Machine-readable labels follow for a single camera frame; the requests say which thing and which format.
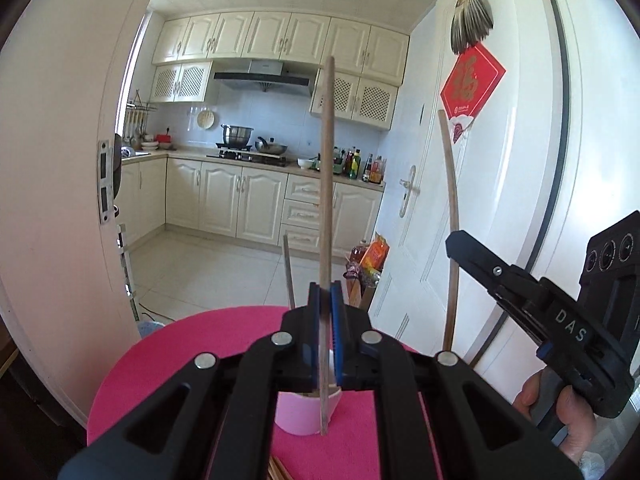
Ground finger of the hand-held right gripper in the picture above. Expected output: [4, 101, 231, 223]
[445, 230, 544, 332]

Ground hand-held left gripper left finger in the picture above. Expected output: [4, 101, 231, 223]
[57, 282, 321, 480]

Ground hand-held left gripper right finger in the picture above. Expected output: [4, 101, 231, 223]
[330, 281, 584, 480]

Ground pink cup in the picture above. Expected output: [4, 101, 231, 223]
[276, 350, 345, 437]

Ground person's right hand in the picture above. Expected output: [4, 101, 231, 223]
[512, 367, 599, 467]

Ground white panel door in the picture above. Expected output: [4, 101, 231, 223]
[367, 0, 568, 376]

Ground bag of snacks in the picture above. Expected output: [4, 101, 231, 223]
[343, 234, 391, 312]

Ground round pink table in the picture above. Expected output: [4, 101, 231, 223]
[86, 305, 446, 480]

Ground cream lower kitchen cabinets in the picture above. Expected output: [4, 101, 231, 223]
[117, 152, 386, 253]

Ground cream kitchen cabinets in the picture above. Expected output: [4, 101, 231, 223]
[150, 10, 411, 132]
[117, 152, 386, 253]

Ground row of condiment bottles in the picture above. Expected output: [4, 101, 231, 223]
[345, 146, 387, 185]

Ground gas stove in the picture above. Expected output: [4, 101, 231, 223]
[206, 144, 291, 167]

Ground red paper poster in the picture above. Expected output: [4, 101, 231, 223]
[440, 42, 507, 145]

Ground black wok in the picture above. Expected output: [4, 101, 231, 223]
[255, 136, 289, 156]

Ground steel cooking pot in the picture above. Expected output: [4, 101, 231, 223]
[221, 124, 254, 147]

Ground feather fan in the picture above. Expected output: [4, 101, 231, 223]
[450, 0, 496, 56]

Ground range hood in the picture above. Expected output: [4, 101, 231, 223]
[214, 60, 313, 96]

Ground metal door lock plate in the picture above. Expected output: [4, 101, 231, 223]
[98, 139, 112, 225]

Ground hanging utensil rack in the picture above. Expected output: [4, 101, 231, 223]
[125, 90, 152, 144]

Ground cream upper kitchen cabinets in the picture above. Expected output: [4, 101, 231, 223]
[150, 10, 411, 132]

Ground white sliding door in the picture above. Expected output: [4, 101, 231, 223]
[0, 0, 173, 431]

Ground white door handle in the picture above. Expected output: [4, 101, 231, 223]
[399, 165, 417, 218]

